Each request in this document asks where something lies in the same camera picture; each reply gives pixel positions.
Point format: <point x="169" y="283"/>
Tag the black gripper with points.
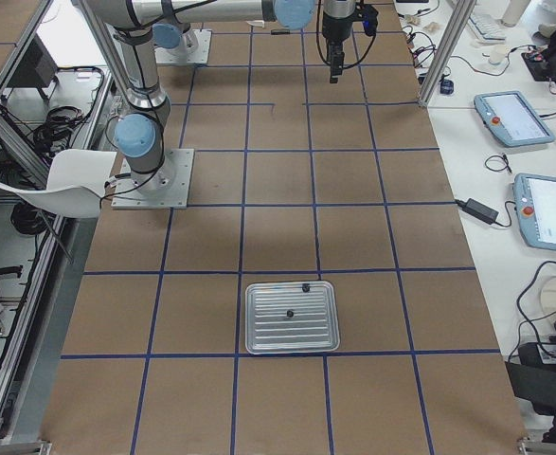
<point x="335" y="25"/>

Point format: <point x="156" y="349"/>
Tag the silver ribbed metal tray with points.
<point x="291" y="318"/>

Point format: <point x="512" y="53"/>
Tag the far blue teach pendant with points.
<point x="511" y="119"/>

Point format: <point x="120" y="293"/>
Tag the blue teach pendant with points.
<point x="535" y="201"/>
<point x="511" y="119"/>

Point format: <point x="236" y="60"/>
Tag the black power adapter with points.
<point x="478" y="210"/>

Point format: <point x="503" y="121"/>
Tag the near blue teach pendant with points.
<point x="535" y="201"/>

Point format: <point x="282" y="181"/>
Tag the white plastic chair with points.
<point x="74" y="185"/>

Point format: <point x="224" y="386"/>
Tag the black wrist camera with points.
<point x="370" y="20"/>

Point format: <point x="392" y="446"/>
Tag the aluminium frame post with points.
<point x="456" y="24"/>

